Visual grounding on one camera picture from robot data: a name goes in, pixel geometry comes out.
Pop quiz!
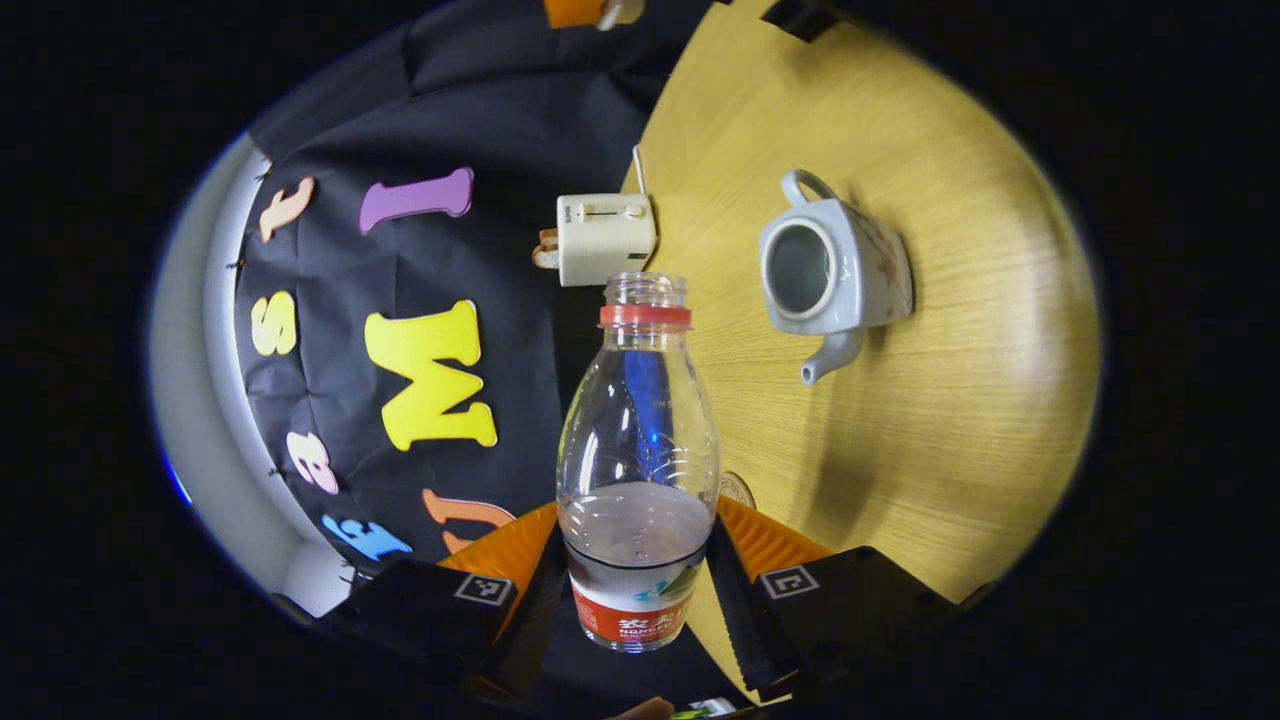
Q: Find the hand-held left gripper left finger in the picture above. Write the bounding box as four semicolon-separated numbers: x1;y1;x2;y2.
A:
320;500;568;701

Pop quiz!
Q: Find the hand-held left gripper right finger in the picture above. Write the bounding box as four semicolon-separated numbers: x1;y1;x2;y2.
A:
705;495;966;706

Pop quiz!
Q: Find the white ceramic teacup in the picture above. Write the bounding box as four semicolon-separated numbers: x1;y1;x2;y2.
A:
757;168;915;387

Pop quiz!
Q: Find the clear plastic water bottle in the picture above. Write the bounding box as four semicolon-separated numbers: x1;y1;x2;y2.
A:
556;272;721;653

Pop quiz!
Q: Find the black backdrop cloth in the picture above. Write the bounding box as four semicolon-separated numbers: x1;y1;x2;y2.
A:
235;0;721;601

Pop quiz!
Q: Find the white toaster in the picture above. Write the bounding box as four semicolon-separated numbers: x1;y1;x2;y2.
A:
556;192;658;288

